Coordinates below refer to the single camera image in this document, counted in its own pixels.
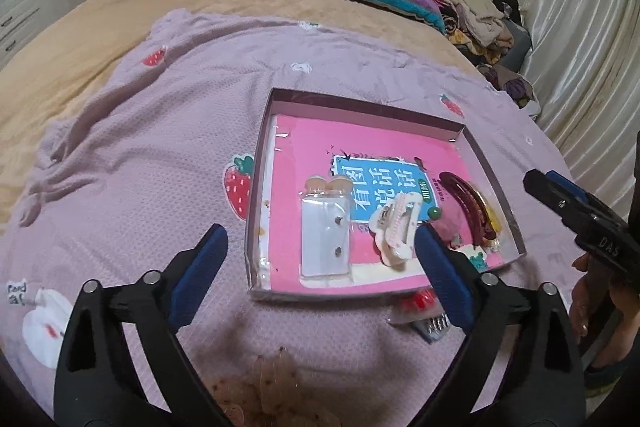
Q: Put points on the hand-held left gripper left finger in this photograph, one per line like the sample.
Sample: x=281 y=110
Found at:
x=197 y=277

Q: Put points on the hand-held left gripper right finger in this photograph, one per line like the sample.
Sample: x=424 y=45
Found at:
x=445 y=277

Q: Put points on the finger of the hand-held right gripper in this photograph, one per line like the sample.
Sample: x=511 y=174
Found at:
x=570 y=187
x=550 y=194

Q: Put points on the pink round hair ornament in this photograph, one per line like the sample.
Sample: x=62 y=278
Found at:
x=450 y=227

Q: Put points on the clear bag of yellow rings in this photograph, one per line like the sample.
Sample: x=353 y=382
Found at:
x=494 y=222

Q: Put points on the white claw hair clip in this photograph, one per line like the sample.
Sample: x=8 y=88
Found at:
x=395 y=232

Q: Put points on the dark red hair clip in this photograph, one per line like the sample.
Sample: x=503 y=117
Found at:
x=465 y=202

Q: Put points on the shallow brown cardboard box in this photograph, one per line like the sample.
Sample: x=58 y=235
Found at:
x=260 y=187

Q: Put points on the white earring card packet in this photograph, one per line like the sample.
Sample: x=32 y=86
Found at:
x=325 y=252

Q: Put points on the person's right hand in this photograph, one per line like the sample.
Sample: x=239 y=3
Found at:
x=580 y=302

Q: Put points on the red ornament clear packet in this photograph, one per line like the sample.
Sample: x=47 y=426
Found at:
x=417 y=304

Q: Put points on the purple printed blanket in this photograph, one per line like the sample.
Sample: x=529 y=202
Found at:
x=150 y=157

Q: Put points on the beige mesh bow hair clip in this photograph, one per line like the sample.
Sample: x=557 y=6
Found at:
x=280 y=382

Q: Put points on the green cloth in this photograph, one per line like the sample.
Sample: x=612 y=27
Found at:
x=605 y=379

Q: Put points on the cream curtain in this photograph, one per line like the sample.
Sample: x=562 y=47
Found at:
x=585 y=32

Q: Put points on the black bag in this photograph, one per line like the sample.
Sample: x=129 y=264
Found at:
x=505 y=4

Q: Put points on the pile of clothes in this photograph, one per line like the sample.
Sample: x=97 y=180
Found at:
x=475 y=12

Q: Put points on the tan bedsheet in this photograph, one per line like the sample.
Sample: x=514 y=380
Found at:
x=75 y=37

